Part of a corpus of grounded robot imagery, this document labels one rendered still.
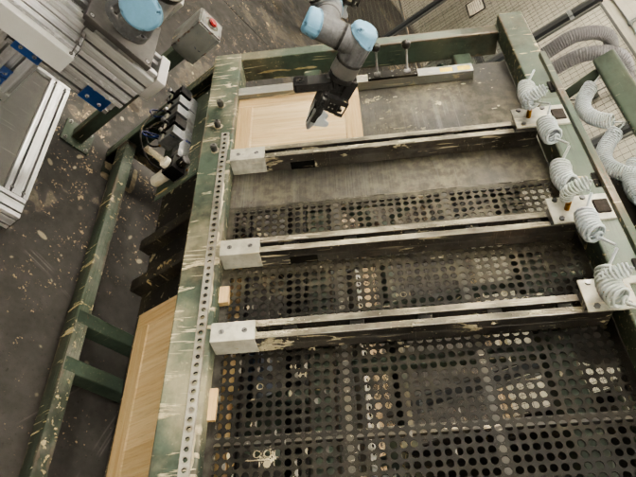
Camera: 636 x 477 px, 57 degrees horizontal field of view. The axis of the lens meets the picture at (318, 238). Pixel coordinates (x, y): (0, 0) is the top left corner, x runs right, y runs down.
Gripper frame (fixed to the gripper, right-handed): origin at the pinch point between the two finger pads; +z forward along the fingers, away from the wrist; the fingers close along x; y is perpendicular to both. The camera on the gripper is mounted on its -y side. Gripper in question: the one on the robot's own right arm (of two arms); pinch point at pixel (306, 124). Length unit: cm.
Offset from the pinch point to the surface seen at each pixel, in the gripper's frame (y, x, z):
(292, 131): 8.5, 36.0, 31.4
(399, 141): 38.8, 17.0, 6.9
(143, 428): -21, -61, 92
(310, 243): 10.6, -25.8, 22.8
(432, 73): 57, 60, 1
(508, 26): 82, 78, -21
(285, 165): 5.6, 16.1, 31.7
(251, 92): -7, 61, 38
